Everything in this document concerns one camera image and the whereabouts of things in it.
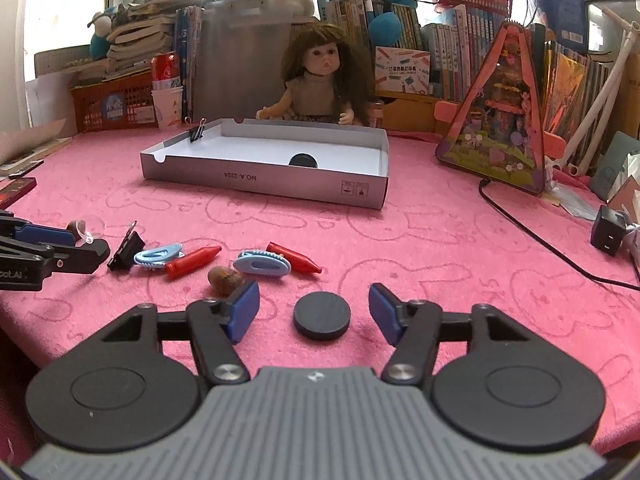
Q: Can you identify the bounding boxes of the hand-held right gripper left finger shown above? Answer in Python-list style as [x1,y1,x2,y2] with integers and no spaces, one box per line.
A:
[75,280,261,386]

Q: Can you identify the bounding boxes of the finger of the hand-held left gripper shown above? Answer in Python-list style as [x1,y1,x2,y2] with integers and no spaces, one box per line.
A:
[0,238,111,277]
[0,210,77,249]

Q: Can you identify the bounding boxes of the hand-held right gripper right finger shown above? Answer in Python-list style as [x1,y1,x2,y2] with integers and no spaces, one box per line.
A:
[368,283,547,385]

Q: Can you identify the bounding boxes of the small glass bottle brown stopper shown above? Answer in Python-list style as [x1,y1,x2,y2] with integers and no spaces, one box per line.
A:
[68,214,106,245]

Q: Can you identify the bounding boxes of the brown acorn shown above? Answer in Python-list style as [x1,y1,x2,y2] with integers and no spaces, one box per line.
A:
[207,266,244,296]

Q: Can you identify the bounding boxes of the black binder clip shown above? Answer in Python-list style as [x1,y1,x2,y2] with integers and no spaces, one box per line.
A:
[184,116,207,144]
[107,220,145,273]

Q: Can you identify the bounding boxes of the blue hair clip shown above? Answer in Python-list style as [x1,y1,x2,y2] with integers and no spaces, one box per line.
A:
[233,249,291,277]
[133,242,184,271]

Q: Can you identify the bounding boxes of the red crayon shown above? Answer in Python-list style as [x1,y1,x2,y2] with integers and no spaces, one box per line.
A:
[266,241,321,274]
[164,245,222,279]

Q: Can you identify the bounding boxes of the white cardboard box tray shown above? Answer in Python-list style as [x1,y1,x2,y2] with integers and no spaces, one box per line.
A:
[140,118,390,210]

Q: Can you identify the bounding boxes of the dark red flat box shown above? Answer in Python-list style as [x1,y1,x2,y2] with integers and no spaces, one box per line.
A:
[0,177,38,209]

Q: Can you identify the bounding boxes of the black flat remote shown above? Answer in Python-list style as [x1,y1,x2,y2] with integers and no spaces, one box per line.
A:
[0,159,46,179]

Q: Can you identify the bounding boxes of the orange plastic basket with sticker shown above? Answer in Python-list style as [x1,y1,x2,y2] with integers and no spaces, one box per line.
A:
[69,71,157,134]

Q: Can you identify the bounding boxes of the white paper cup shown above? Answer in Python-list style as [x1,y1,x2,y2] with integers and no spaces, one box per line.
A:
[152,85,185,129]

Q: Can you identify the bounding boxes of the wooden drawer organizer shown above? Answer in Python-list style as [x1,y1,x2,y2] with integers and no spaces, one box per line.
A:
[374,90,453,134]

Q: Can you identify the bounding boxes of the red soda can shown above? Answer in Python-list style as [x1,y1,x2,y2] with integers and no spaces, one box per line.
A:
[151,52,181,92]

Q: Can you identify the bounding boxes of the blue white plush with hat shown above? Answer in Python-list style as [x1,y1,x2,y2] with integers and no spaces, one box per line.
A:
[88,4,121,62]

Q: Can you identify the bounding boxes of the triangular pink toy pack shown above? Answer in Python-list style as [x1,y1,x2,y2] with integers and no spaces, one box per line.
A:
[434,20,547,197]

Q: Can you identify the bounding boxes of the upright blue magazines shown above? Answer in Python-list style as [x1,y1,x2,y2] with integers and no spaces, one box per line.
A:
[174,4,204,122]

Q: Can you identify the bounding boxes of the silver foil packet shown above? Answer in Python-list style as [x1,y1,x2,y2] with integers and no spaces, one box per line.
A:
[559,184,602,220]

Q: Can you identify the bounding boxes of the stack of worn books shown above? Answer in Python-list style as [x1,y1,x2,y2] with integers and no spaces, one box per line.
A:
[103,0,202,81]

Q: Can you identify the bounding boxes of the black power adapter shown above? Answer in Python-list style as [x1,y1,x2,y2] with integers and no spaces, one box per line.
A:
[590,204,629,258]

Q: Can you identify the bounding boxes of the colourful printed cardboard box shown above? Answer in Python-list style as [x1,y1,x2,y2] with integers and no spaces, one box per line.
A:
[374,45,431,95]

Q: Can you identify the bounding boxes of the brown haired doll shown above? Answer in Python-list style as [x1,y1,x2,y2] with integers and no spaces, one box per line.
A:
[256,22,379,129]

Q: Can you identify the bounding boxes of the grey plastic storage bin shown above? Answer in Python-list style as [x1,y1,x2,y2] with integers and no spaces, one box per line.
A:
[192,0,294,124]

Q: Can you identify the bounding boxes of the row of upright books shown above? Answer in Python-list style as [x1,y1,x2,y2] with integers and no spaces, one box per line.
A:
[315,0,512,104]

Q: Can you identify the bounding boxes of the green booklet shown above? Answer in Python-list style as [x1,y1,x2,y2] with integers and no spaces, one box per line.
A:
[589,131,640,202]

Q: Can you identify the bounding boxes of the row of colourful thin books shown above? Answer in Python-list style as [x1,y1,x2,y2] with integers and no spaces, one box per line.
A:
[541,39,610,137]

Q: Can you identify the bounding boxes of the white plastic tubes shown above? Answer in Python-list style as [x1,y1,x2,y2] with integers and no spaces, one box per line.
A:
[551,6,640,175]

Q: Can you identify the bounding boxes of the blue paper bag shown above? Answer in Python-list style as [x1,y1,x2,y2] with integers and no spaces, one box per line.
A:
[524,0,589,54]

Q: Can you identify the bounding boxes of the black cable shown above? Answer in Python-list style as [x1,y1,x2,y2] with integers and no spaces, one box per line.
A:
[478,178,640,291]

